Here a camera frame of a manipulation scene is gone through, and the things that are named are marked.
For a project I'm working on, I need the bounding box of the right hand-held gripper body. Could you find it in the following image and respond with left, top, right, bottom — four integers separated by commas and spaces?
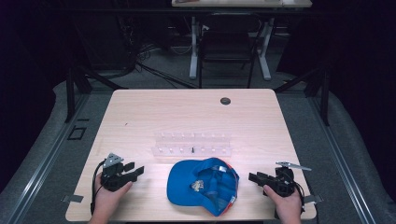
262, 161, 313, 198

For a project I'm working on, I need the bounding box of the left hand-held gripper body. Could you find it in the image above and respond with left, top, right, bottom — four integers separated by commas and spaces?
100, 152, 138, 192

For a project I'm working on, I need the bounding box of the blue baseball cap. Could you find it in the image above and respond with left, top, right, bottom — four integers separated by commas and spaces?
166, 157, 241, 217

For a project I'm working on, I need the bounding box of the clear acrylic rack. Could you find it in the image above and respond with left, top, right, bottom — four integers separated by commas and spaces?
150, 132, 233, 158

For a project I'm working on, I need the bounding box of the person's right hand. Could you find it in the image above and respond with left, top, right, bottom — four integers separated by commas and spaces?
262, 184, 303, 220

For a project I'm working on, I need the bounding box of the person's left hand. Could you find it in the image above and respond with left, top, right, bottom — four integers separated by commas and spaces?
93, 173, 134, 217

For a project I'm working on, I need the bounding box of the grey tape strip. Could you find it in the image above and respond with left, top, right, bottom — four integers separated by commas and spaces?
61, 194, 84, 203
303, 194, 325, 204

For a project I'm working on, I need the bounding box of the black metal stand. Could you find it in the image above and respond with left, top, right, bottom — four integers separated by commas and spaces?
64, 63, 129, 124
274, 64, 331, 127

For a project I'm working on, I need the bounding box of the black chair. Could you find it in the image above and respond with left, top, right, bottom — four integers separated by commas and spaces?
197, 13, 263, 90

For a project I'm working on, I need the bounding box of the white-legged desk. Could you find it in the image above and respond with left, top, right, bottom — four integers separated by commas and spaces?
171, 0, 313, 81

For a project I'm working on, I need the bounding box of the black cable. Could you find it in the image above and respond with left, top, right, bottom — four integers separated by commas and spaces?
90, 159, 106, 216
288, 169, 306, 216

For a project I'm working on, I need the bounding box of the bundle of floor cables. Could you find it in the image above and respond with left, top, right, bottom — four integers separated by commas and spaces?
118, 15, 200, 90

